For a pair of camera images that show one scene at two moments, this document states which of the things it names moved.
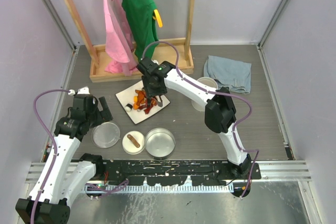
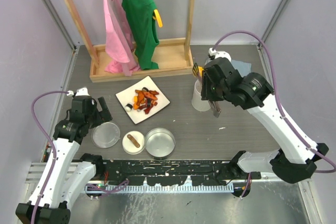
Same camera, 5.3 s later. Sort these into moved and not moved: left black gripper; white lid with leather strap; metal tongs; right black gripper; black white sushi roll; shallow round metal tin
Moved: metal tongs; right black gripper
Not moved: black white sushi roll; white lid with leather strap; left black gripper; shallow round metal tin
